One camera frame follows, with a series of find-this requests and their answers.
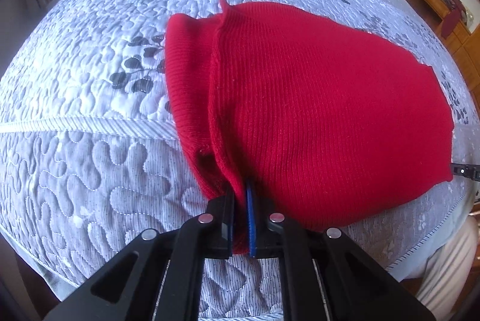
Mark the dark red hanging cloth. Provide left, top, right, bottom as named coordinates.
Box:
left=441, top=0, right=465, bottom=39

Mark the red knitted sweater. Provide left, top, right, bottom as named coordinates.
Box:
left=165, top=2, right=454, bottom=232

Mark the wooden desk cabinet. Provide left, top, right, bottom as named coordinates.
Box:
left=391, top=0, right=480, bottom=108

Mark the grey quilted bedspread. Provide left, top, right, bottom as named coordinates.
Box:
left=1, top=0, right=479, bottom=299

